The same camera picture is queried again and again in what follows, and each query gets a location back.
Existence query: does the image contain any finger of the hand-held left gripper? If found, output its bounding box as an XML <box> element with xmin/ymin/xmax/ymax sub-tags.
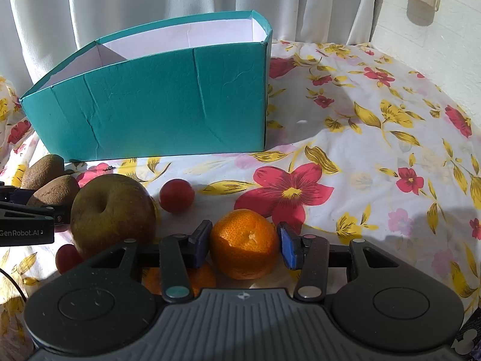
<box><xmin>0</xmin><ymin>181</ymin><xmax>38</xmax><ymax>206</ymax></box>
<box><xmin>0</xmin><ymin>200</ymin><xmax>73</xmax><ymax>233</ymax></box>

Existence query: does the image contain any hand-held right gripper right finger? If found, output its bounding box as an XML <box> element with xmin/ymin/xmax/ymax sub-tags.
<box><xmin>277</xmin><ymin>223</ymin><xmax>408</xmax><ymax>302</ymax></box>

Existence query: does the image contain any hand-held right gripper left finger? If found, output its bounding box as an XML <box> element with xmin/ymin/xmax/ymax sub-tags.
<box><xmin>81</xmin><ymin>220</ymin><xmax>213</xmax><ymax>304</ymax></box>

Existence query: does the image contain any brown kiwi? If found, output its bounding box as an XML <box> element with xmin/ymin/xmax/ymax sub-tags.
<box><xmin>27</xmin><ymin>175</ymin><xmax>80</xmax><ymax>207</ymax></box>
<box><xmin>21</xmin><ymin>154</ymin><xmax>65</xmax><ymax>190</ymax></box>

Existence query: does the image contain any small mandarin orange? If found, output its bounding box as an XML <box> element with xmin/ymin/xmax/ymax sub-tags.
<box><xmin>142</xmin><ymin>261</ymin><xmax>217</xmax><ymax>297</ymax></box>

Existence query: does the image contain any large mandarin orange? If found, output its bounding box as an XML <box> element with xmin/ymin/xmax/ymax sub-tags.
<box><xmin>209</xmin><ymin>209</ymin><xmax>280</xmax><ymax>280</ymax></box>

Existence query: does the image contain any red cherry tomato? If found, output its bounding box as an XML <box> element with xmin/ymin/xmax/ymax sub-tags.
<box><xmin>55</xmin><ymin>244</ymin><xmax>84</xmax><ymax>274</ymax></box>
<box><xmin>159</xmin><ymin>179</ymin><xmax>195</xmax><ymax>214</ymax></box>

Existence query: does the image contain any large red apple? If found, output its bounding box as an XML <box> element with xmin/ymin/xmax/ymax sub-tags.
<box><xmin>70</xmin><ymin>174</ymin><xmax>156</xmax><ymax>261</ymax></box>

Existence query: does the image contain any teal cardboard box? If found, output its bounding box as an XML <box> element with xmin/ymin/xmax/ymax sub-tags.
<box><xmin>20</xmin><ymin>11</ymin><xmax>273</xmax><ymax>162</ymax></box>

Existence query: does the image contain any floral tablecloth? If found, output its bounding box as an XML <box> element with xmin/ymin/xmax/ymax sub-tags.
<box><xmin>0</xmin><ymin>39</ymin><xmax>481</xmax><ymax>361</ymax></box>

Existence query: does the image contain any dark printed cloth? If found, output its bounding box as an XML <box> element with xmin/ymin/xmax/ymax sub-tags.
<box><xmin>453</xmin><ymin>321</ymin><xmax>481</xmax><ymax>361</ymax></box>

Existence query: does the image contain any white curtain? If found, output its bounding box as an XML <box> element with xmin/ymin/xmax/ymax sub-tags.
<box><xmin>0</xmin><ymin>0</ymin><xmax>389</xmax><ymax>96</ymax></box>

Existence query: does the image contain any black cable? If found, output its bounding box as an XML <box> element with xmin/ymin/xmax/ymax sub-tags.
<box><xmin>0</xmin><ymin>268</ymin><xmax>28</xmax><ymax>304</ymax></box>

